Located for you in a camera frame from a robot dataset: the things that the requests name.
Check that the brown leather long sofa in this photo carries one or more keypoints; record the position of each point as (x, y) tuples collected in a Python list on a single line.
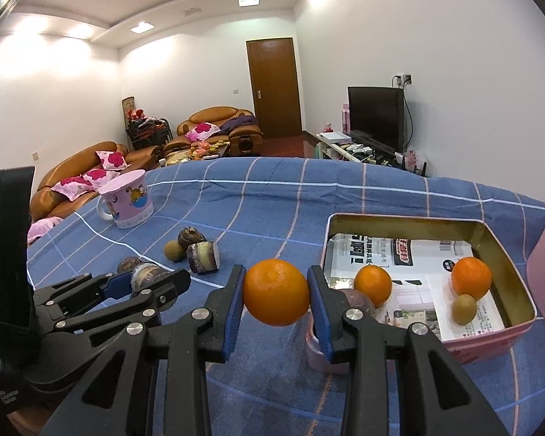
[(68, 168)]

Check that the brown leather armchair sofa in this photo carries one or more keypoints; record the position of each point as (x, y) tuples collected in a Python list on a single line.
[(222, 120)]

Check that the dark brown mangosteen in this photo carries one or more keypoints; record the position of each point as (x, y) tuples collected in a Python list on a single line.
[(190, 237)]

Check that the cluttered coffee table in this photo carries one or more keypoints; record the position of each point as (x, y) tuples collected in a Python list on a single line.
[(195, 154)]

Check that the wooden door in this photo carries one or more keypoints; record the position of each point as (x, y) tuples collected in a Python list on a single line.
[(275, 86)]

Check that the dark round fruit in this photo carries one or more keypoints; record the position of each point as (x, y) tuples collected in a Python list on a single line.
[(129, 264), (147, 276)]

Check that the pink box beside television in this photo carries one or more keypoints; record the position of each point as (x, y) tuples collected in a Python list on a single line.
[(345, 116)]

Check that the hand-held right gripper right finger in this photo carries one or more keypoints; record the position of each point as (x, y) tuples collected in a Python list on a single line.
[(320, 318)]

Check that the pink tin box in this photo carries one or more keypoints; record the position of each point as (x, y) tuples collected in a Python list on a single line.
[(481, 345)]

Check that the wall power socket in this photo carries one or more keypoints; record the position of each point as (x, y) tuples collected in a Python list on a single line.
[(404, 78)]

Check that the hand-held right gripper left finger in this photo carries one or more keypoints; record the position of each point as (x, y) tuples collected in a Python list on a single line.
[(234, 318)]

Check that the cut dark fruit piece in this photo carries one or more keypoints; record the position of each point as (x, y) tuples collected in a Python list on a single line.
[(203, 257)]

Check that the brown standing board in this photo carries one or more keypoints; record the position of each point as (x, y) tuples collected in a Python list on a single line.
[(128, 106)]

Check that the pink flower pillow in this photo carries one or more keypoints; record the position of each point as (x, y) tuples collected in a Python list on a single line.
[(200, 131), (97, 175), (72, 187), (113, 159), (43, 229)]

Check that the pink cartoon mug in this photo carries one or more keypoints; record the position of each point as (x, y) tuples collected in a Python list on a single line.
[(127, 204)]

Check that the black router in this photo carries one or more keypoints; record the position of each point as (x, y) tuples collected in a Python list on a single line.
[(411, 163)]

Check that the printed paper sheet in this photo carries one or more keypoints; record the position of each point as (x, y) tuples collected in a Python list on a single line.
[(418, 259)]

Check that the purple blanket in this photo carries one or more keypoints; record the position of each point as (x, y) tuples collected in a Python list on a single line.
[(238, 122)]

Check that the blue plaid cloth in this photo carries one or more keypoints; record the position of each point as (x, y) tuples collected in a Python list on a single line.
[(263, 209)]

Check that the orange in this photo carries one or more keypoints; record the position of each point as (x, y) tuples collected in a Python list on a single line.
[(277, 293), (471, 277), (373, 285)]

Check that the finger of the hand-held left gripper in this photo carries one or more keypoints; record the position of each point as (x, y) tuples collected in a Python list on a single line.
[(118, 284), (163, 288)]

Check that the square ceiling light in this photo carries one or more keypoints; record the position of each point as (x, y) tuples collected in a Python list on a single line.
[(141, 27), (249, 1)]

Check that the brown kiwi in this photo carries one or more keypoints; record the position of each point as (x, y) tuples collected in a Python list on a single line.
[(463, 309), (173, 250)]

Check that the black rack with clothes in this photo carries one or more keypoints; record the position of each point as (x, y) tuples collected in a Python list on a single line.
[(147, 134)]

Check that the white television stand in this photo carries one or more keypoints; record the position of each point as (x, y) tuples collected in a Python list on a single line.
[(345, 150)]

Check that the black television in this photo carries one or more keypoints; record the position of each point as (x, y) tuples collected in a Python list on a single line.
[(376, 116)]

